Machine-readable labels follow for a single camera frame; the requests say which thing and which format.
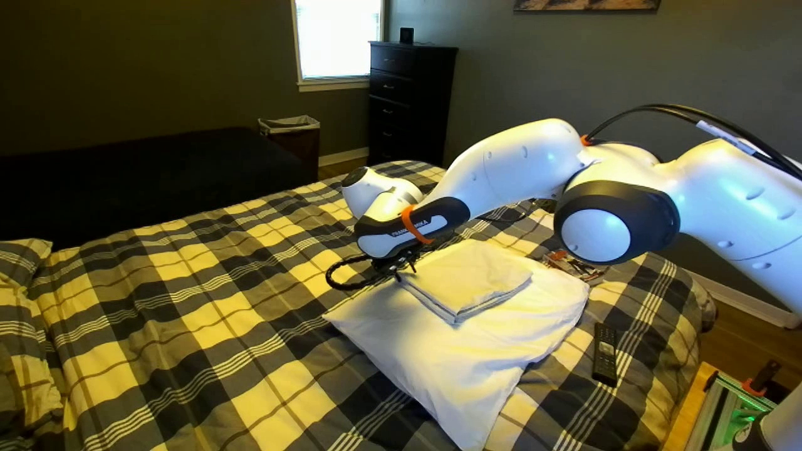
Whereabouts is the small plaid pillow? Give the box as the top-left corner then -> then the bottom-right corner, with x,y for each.
0,236 -> 54,291

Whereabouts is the orange arm strap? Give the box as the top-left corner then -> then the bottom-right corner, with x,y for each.
399,203 -> 432,248

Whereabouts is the wooden edged robot stand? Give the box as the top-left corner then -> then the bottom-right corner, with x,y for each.
662,357 -> 785,451

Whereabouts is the framed wall picture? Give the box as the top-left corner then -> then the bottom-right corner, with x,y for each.
511,0 -> 662,15

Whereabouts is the black futon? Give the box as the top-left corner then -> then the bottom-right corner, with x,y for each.
0,125 -> 307,252

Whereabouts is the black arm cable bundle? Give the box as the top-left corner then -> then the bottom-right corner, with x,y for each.
584,99 -> 802,183

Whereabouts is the white pillow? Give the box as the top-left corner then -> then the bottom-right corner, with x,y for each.
320,237 -> 592,451

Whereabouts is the white rounded robot base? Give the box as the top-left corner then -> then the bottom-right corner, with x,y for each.
757,398 -> 802,451

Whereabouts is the plaid bed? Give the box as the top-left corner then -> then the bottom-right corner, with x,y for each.
0,157 -> 718,451

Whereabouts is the light grey towel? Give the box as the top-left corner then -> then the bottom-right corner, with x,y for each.
396,237 -> 535,328

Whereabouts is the black remote control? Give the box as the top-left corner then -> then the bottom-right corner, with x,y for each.
589,320 -> 624,388

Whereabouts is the bright window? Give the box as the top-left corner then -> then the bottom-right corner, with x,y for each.
287,0 -> 391,93

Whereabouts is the red black clamp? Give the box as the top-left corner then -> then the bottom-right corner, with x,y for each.
743,357 -> 786,401

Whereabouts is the large plaid pillow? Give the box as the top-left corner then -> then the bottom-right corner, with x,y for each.
0,273 -> 67,440

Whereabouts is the black dresser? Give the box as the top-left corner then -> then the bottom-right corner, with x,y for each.
366,40 -> 460,169

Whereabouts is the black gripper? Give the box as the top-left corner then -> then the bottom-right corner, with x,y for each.
366,241 -> 422,283

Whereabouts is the red printed magazine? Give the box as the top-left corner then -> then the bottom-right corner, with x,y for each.
547,248 -> 608,287

